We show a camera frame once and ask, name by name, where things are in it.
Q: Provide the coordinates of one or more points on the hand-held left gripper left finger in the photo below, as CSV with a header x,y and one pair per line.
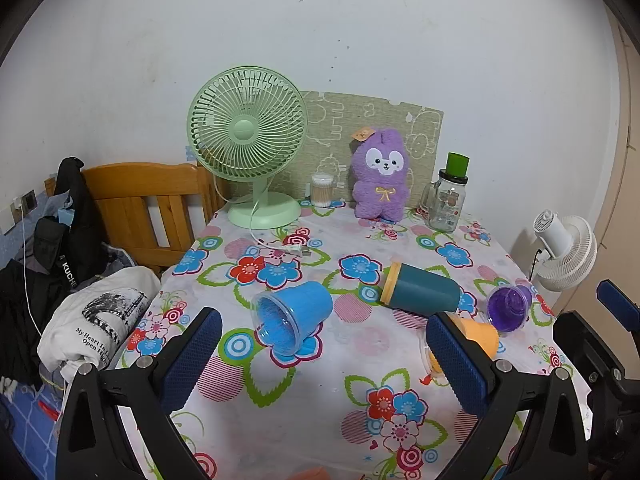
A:
x,y
192,360

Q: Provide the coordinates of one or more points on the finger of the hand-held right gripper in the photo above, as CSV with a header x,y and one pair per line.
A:
x,y
582,330
613,294

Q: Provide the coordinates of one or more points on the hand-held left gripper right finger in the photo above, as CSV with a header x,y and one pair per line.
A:
x,y
457,365

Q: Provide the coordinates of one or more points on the orange plastic cup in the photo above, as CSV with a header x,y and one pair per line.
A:
x,y
481,336

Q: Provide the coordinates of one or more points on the purple plastic cup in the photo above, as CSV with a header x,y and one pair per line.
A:
x,y
510,307

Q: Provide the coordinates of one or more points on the teal cup with wooden rim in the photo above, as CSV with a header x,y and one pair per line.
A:
x,y
425,290

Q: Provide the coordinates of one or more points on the blue plastic cup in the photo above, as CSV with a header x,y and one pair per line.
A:
x,y
300,310

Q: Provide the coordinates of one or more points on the white clip fan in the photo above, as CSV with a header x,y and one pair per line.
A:
x,y
570,255

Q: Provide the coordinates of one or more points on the beige door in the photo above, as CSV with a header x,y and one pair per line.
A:
x,y
620,185

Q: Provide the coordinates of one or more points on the white printed shirt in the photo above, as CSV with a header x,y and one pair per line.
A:
x,y
95,310

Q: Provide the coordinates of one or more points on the floral tablecloth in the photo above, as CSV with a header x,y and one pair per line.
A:
x,y
345,360

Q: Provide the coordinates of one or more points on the glass jar with green lid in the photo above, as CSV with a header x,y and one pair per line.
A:
x,y
447,200

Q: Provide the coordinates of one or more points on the black clothes pile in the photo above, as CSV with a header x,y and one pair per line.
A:
x,y
75,230

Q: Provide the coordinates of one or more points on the dark clothing pile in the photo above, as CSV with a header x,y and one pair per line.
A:
x,y
20,320

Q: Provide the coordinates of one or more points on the blue checked cloth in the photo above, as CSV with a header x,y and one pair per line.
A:
x,y
25,425

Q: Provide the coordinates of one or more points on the purple plush toy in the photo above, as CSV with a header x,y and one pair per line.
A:
x,y
380,185

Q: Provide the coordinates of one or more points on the cotton swab container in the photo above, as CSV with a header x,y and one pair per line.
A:
x,y
322,192

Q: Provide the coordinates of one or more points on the green desk fan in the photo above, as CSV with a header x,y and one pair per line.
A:
x,y
247,130

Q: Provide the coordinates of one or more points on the patterned green mat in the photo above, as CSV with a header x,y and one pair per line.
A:
x,y
330,125

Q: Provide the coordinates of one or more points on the wall socket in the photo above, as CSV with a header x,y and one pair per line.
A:
x,y
29,200

